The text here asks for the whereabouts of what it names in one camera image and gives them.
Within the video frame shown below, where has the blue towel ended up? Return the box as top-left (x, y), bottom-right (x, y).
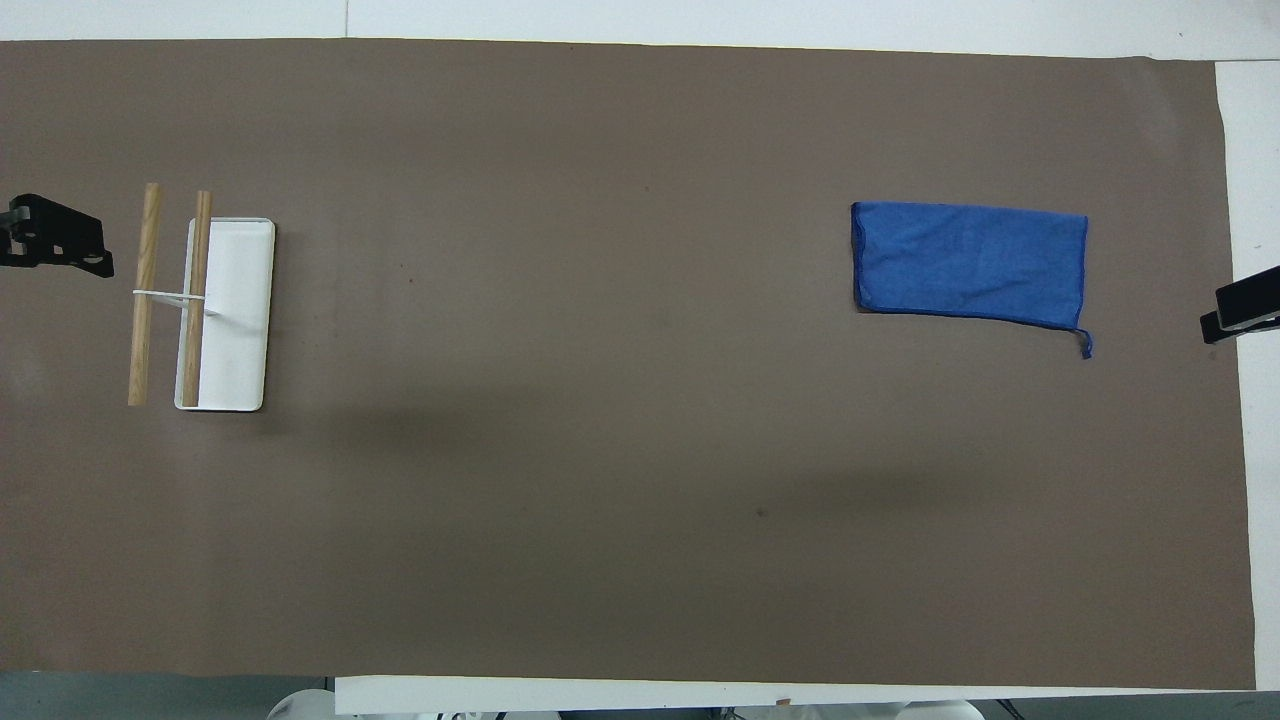
top-left (851, 201), bottom-right (1093, 360)

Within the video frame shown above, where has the white rack with wooden bars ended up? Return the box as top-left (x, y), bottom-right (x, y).
top-left (127, 182), bottom-right (277, 412)

